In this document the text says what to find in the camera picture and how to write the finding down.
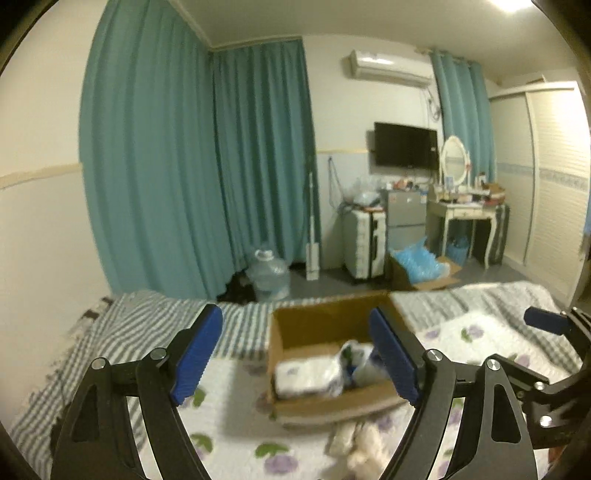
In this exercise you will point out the grey mini fridge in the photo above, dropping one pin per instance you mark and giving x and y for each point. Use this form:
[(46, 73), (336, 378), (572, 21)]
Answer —
[(405, 217)]

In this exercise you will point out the bed with floral blanket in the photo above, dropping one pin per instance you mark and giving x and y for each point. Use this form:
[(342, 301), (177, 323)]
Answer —
[(138, 318)]

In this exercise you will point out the white dressing table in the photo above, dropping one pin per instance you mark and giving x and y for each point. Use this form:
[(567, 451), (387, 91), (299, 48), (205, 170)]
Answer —
[(457, 212)]

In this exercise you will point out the dark suitcase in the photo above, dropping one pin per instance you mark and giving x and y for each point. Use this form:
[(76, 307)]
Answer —
[(499, 235)]

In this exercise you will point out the pale green suitcase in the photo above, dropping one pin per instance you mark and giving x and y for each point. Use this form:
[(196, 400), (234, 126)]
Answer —
[(362, 244)]

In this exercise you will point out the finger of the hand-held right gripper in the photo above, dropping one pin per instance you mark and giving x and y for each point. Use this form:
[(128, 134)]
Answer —
[(551, 406), (545, 321)]

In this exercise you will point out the white air conditioner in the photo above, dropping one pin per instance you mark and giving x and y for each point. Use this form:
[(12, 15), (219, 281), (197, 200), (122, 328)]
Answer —
[(388, 67)]

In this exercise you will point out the cream soft cloth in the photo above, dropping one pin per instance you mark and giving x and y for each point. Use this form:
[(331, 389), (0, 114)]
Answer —
[(358, 443)]

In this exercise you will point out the pile of cosmetics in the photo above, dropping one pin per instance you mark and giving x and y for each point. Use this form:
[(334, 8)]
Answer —
[(466, 194)]

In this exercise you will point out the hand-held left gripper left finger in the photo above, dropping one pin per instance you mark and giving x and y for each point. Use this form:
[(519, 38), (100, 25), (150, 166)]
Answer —
[(196, 362)]

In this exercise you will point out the black wall television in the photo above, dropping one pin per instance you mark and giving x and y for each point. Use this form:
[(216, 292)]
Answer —
[(405, 145)]

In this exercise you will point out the blue basket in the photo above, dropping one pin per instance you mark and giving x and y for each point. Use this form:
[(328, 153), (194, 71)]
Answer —
[(458, 251)]

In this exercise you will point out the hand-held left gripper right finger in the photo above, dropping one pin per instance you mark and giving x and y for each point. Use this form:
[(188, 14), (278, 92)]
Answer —
[(395, 362)]

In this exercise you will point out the black bag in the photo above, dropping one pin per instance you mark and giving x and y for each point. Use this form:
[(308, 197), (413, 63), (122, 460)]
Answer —
[(238, 288)]

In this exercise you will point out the clear water jug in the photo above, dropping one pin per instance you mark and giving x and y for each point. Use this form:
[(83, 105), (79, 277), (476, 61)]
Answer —
[(270, 277)]

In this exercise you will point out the cardboard box with open flaps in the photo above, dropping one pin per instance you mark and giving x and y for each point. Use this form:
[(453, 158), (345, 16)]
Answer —
[(399, 279)]

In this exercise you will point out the white flat mop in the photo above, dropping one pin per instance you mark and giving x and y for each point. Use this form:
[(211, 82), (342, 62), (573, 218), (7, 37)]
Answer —
[(312, 258)]

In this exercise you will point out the narrow teal curtain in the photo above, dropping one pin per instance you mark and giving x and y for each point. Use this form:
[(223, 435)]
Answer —
[(461, 106)]

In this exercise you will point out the white oval mirror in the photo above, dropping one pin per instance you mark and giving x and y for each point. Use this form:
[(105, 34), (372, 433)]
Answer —
[(453, 159)]

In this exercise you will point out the wide teal curtain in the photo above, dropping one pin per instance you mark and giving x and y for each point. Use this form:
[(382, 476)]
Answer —
[(147, 161)]

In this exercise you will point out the white sliding wardrobe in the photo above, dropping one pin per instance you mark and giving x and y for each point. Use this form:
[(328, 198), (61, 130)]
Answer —
[(554, 184)]

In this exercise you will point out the white plastic-wrapped packet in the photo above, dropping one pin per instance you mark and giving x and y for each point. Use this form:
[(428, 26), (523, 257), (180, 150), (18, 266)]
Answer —
[(304, 378)]

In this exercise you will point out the clear plastic bag with contents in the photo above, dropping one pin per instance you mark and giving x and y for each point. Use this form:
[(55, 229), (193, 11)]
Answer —
[(360, 364)]

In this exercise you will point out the floral white quilt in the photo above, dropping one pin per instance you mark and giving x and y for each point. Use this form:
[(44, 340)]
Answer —
[(240, 415)]

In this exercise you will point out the blue plastic bags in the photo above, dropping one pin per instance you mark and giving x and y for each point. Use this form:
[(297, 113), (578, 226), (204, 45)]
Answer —
[(420, 263)]

